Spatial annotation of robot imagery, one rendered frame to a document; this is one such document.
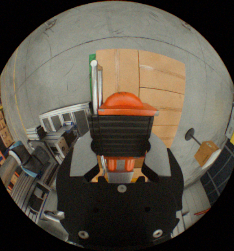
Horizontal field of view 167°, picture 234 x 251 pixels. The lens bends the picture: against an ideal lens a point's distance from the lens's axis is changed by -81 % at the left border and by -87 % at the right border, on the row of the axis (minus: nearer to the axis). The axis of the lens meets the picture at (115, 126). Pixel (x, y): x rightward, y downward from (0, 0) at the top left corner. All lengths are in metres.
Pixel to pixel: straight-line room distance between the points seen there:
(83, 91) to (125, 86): 0.84
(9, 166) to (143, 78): 1.15
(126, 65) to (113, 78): 0.18
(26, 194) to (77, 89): 1.54
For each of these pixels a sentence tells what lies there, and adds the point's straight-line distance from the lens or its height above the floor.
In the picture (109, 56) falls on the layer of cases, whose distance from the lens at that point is 0.84.
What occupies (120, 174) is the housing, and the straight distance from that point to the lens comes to 0.20.
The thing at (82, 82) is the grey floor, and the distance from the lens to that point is 1.44.
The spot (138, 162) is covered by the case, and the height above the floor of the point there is 1.04.
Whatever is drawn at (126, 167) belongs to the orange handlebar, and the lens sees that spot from 0.19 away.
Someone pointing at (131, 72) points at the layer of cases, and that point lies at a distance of 0.80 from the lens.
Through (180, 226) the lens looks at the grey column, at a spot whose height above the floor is 1.89.
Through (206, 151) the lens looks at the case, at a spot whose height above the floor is 0.83.
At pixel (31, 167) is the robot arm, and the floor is 1.21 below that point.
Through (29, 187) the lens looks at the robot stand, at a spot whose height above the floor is 1.35.
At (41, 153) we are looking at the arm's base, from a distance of 0.67.
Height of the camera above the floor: 1.31
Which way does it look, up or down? 63 degrees down
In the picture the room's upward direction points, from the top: 177 degrees counter-clockwise
